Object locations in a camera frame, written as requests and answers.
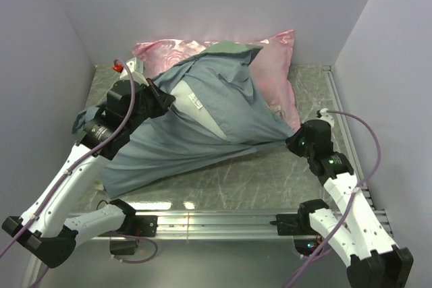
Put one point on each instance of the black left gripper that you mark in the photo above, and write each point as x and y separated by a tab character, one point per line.
163	99

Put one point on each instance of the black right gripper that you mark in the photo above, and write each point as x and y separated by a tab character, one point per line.
292	141

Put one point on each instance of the blue green brown pillowcase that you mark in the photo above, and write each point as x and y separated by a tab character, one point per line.
174	143

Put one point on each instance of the white pillow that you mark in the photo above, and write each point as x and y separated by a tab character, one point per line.
205	114

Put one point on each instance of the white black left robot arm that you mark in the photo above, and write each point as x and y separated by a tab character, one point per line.
45	229

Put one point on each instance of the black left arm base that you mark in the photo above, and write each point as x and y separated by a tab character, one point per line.
139	225

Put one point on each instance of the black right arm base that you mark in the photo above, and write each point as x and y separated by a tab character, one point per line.
292	225

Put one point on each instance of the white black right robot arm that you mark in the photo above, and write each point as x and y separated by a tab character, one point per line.
371	256

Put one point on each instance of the pink satin rose pillow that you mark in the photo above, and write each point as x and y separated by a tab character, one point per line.
269	70

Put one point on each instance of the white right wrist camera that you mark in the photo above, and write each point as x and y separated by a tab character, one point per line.
325	115

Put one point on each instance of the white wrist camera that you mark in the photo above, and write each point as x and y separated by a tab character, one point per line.
325	115
136	67

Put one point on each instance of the aluminium right side rail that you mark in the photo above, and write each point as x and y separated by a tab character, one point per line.
343	121

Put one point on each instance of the aluminium rail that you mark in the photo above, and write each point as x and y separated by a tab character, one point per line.
343	121
218	225

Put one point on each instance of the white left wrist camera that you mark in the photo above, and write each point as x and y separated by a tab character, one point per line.
136	67

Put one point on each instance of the aluminium front rail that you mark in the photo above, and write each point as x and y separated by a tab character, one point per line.
218	225

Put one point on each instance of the black box under rail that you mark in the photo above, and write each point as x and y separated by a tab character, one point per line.
123	247

